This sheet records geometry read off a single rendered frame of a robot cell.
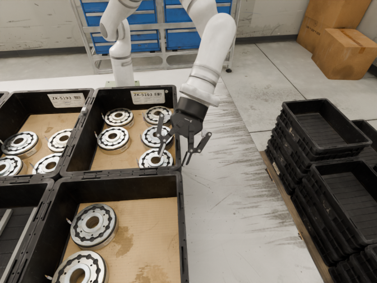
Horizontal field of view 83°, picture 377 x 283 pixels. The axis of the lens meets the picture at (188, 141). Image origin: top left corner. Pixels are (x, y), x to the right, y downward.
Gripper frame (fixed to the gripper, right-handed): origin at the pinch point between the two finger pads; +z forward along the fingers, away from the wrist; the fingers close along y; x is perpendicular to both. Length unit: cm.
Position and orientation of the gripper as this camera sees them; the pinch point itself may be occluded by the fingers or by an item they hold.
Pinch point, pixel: (173, 156)
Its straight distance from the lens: 52.4
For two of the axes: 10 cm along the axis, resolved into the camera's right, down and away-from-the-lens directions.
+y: -9.2, -3.5, -1.5
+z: -3.6, 9.3, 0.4
